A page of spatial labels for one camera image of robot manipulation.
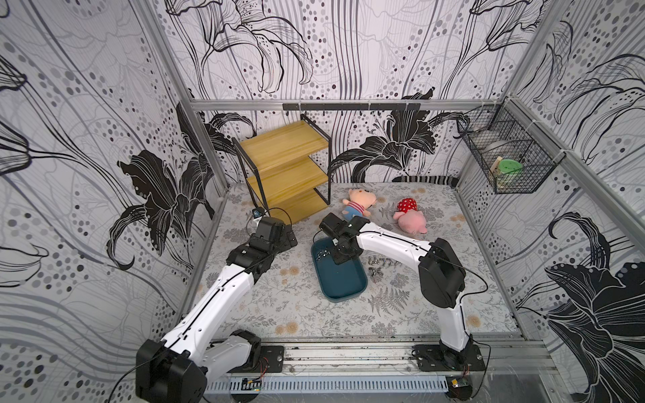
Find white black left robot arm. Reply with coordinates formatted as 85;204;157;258
134;217;297;402

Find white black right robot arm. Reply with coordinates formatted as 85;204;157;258
319;213;470;353

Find teal plastic storage tray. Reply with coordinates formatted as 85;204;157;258
311;238;368;303

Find peach pig plush blue trousers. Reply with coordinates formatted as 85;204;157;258
342;189;377;221

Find floral table mat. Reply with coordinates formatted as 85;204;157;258
218;182;518;339

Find pink pig plush red dress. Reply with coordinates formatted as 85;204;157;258
393;198;428;235

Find wooden three-tier shelf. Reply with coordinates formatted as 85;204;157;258
233;114;332;223

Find green round lid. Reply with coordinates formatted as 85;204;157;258
497;159;523;176

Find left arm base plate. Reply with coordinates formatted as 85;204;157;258
228;345;285;374

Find aluminium front rail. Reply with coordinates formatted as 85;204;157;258
262;335;557;376

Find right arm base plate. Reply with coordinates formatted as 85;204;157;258
412;344;486;373

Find white slotted cable duct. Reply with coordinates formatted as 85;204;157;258
206;375;448;395

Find black wire wall basket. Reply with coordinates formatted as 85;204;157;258
457;104;565;194

